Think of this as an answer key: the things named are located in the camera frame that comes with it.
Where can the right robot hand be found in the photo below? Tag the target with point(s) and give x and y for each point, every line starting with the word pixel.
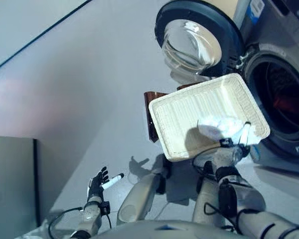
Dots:
pixel 246 134

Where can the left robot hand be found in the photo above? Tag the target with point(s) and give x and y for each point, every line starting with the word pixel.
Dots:
pixel 97 185

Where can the white cloth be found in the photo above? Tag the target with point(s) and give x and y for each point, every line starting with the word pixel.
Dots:
pixel 224 125

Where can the red cloth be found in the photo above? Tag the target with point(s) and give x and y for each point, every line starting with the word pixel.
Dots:
pixel 280 103

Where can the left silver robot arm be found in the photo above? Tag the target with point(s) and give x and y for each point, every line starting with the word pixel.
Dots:
pixel 91 216

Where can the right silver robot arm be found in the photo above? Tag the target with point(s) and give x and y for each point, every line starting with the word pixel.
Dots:
pixel 249 196

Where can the grey washing machine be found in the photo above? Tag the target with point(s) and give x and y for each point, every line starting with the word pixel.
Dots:
pixel 289 37

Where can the white robot body part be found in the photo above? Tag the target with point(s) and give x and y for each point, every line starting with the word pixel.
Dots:
pixel 139 196

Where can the white wicker tray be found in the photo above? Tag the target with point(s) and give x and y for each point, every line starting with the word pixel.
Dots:
pixel 189 112

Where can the right silver robot leg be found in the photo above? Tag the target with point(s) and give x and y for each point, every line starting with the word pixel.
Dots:
pixel 206 199

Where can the silver robot torso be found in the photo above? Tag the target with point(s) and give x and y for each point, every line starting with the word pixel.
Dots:
pixel 159 230

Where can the blue white washer label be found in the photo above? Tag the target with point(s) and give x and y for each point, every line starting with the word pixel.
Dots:
pixel 257 7

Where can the round glass washer door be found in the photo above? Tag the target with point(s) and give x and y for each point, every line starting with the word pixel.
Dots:
pixel 196 10

